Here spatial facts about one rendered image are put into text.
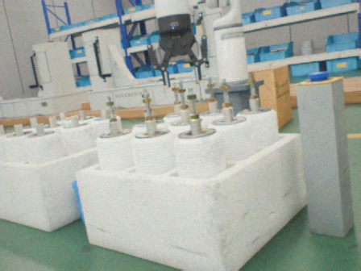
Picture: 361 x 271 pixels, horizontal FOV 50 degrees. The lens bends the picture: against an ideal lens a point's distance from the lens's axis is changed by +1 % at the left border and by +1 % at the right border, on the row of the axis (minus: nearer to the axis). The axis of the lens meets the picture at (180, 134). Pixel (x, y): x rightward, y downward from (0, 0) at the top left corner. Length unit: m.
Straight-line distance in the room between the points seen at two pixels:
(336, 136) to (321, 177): 0.09
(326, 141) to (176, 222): 0.33
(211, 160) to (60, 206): 0.54
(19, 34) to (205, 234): 8.01
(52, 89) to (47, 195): 3.12
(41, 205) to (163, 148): 0.45
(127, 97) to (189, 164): 2.71
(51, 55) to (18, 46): 4.29
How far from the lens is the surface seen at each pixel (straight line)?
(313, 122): 0.80
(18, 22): 8.60
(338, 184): 0.82
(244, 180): 0.74
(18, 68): 8.39
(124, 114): 3.36
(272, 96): 1.98
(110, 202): 0.86
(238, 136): 0.80
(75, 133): 1.18
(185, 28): 0.87
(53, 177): 1.10
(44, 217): 1.12
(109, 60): 3.70
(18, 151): 1.23
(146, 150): 0.78
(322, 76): 0.80
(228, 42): 1.20
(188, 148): 0.70
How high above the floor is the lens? 0.39
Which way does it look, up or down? 10 degrees down
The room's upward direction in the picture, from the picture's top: 9 degrees counter-clockwise
